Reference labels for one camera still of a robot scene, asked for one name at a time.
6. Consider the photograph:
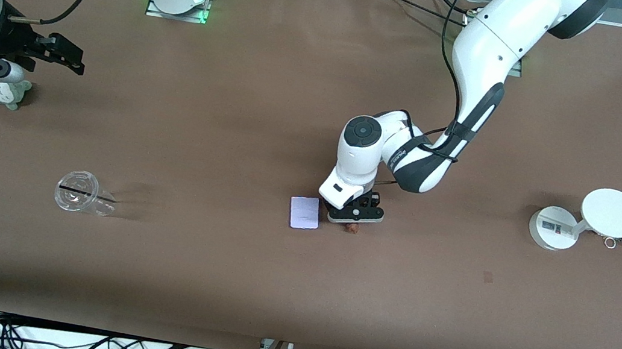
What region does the grey totoro plush toy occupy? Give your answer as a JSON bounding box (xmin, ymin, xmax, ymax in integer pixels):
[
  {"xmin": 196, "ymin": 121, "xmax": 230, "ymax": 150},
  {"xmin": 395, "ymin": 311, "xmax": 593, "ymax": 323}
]
[{"xmin": 0, "ymin": 77, "xmax": 34, "ymax": 113}]

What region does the clear plastic cup with straw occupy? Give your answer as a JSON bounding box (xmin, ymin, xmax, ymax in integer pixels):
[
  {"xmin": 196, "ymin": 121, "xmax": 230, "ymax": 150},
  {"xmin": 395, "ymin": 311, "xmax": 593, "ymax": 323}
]
[{"xmin": 52, "ymin": 166, "xmax": 122, "ymax": 219}]

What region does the brown table cover sheet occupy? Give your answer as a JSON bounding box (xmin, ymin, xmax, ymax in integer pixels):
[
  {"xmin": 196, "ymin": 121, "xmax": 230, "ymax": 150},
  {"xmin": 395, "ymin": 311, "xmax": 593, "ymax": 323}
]
[{"xmin": 0, "ymin": 0, "xmax": 622, "ymax": 349}]

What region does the white round desk lamp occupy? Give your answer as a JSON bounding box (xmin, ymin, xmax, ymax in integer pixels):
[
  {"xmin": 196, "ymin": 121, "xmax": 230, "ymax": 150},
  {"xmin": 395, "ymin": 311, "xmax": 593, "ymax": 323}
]
[{"xmin": 526, "ymin": 178, "xmax": 622, "ymax": 261}]

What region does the black cable on table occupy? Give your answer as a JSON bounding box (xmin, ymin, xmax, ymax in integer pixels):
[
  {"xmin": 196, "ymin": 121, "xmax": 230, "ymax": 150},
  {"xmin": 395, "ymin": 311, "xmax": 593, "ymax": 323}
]
[{"xmin": 363, "ymin": 0, "xmax": 476, "ymax": 30}]

